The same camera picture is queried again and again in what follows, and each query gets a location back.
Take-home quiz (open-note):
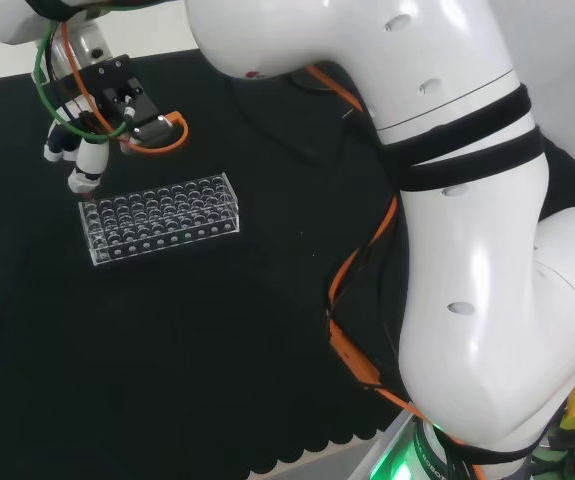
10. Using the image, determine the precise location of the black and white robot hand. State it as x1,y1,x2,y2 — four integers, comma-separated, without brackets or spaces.
41,69,114,196

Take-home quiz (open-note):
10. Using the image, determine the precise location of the clear acrylic test tube rack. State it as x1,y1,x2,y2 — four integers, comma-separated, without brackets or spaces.
77,172,242,268

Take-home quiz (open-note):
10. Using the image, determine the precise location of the black bench cloth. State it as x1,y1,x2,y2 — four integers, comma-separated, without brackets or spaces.
0,47,575,480

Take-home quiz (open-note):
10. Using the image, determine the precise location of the green cable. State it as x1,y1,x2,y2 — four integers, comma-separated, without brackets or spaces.
33,23,134,145

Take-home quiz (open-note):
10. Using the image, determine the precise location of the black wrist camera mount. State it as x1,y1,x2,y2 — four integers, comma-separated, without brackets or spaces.
71,53,174,152

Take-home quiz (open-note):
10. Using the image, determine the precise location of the orange cable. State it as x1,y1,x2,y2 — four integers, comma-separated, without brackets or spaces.
305,63,491,480
60,20,191,157

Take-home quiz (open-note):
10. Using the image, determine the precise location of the pale metal base plate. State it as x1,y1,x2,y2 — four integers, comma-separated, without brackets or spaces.
351,413,421,480

